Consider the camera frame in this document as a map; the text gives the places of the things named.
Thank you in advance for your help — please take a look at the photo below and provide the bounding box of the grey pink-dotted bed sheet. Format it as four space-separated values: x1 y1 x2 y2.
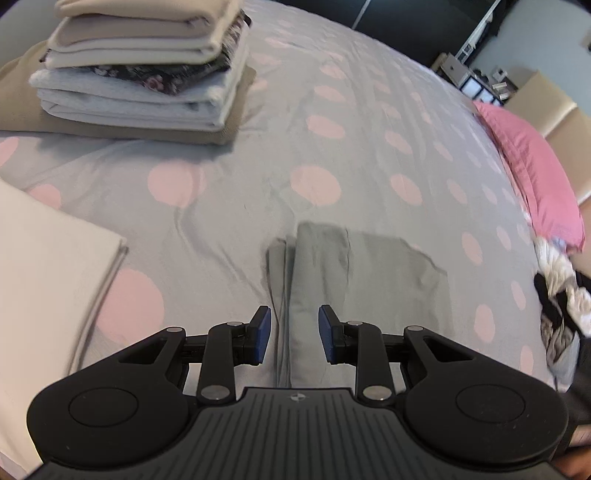
0 0 578 480

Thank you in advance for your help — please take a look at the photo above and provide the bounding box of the folded white shirt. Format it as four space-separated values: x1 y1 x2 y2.
1 183 126 471

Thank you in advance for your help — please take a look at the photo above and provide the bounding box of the folded light grey towel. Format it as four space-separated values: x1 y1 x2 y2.
29 40 249 132

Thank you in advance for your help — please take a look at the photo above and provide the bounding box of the far white nightstand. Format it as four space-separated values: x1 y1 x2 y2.
431 53 518 106

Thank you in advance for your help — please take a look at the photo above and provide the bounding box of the light blue garment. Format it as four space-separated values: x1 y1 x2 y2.
546 329 580 392

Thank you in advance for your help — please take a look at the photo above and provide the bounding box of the folded beige garment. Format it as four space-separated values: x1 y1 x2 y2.
52 0 243 47

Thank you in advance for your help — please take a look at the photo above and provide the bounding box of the white crumpled garment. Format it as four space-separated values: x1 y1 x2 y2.
534 237 590 337

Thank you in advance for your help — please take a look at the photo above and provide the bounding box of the grey long-sleeve shirt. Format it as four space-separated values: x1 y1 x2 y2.
266 222 456 388

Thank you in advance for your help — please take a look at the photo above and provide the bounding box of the black garment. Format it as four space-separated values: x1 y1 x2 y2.
534 273 582 363

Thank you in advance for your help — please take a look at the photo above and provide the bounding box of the pink pillow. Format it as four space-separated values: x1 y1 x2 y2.
474 101 586 253

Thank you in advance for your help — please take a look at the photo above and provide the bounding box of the cream padded headboard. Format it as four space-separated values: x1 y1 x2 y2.
505 71 591 205

